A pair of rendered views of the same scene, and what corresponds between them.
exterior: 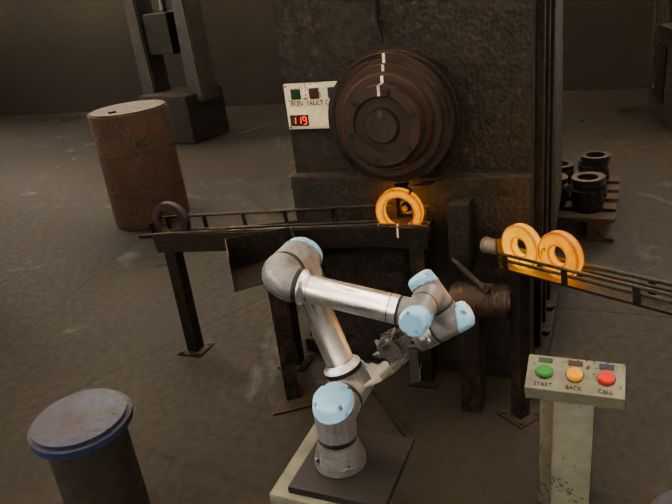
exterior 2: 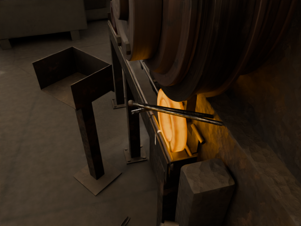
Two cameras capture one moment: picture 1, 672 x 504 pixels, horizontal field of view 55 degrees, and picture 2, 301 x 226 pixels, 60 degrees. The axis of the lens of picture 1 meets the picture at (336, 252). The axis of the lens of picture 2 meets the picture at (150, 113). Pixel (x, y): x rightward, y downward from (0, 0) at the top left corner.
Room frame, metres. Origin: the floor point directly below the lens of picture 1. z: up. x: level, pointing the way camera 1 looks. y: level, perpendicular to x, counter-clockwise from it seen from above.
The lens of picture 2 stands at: (1.93, -0.66, 1.25)
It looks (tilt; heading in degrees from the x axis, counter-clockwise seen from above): 40 degrees down; 51
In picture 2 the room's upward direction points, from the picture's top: straight up
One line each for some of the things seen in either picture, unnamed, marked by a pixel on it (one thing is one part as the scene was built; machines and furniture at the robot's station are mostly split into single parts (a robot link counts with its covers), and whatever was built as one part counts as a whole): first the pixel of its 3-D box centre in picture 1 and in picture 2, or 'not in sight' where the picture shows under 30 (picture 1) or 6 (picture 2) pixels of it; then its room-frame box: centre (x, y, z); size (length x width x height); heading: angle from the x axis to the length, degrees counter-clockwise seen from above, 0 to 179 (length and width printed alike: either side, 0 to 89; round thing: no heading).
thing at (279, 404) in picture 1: (275, 323); (85, 128); (2.28, 0.28, 0.36); 0.26 x 0.20 x 0.72; 100
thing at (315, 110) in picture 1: (316, 105); not in sight; (2.57, 0.00, 1.15); 0.26 x 0.02 x 0.18; 65
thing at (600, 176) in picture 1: (519, 182); not in sight; (4.03, -1.26, 0.22); 1.20 x 0.81 x 0.44; 63
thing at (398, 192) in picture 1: (399, 211); (170, 119); (2.33, -0.26, 0.75); 0.18 x 0.03 x 0.18; 64
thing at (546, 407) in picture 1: (560, 437); not in sight; (1.54, -0.60, 0.26); 0.12 x 0.12 x 0.52
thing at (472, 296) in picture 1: (482, 347); not in sight; (2.07, -0.50, 0.27); 0.22 x 0.13 x 0.53; 65
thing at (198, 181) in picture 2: (461, 230); (202, 204); (2.24, -0.48, 0.68); 0.11 x 0.08 x 0.24; 155
